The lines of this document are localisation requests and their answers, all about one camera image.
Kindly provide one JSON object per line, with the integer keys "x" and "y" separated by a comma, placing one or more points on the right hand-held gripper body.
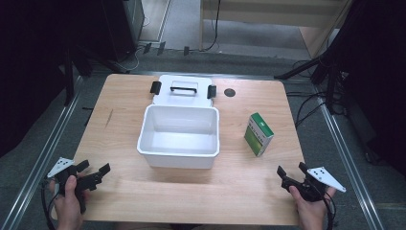
{"x": 306, "y": 190}

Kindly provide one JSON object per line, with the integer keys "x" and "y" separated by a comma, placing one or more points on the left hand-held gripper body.
{"x": 89, "y": 182}

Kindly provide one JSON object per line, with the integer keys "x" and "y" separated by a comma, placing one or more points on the person's right hand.
{"x": 311, "y": 212}

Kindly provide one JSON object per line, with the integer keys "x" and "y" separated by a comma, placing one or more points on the person's left hand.
{"x": 68, "y": 204}

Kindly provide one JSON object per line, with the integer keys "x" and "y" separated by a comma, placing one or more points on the green and white carton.
{"x": 255, "y": 140}

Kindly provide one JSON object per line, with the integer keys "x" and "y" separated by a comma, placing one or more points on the white plastic storage box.
{"x": 178, "y": 137}

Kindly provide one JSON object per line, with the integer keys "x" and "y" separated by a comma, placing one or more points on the black tripod stand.
{"x": 330, "y": 76}

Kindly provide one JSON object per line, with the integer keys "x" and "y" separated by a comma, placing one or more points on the black round table grommet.
{"x": 229, "y": 92}

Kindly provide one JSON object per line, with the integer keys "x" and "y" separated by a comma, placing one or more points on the black curtain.
{"x": 32, "y": 64}
{"x": 379, "y": 80}

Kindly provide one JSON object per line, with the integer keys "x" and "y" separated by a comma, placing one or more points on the black cabinet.
{"x": 123, "y": 25}

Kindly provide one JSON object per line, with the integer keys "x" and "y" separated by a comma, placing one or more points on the light wooden shelf unit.
{"x": 255, "y": 12}

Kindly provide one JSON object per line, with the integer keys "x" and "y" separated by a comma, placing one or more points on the metal floor rail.
{"x": 41, "y": 159}
{"x": 348, "y": 166}

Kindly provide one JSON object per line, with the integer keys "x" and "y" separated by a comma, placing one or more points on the small black floor bracket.
{"x": 186, "y": 50}
{"x": 147, "y": 48}
{"x": 161, "y": 48}

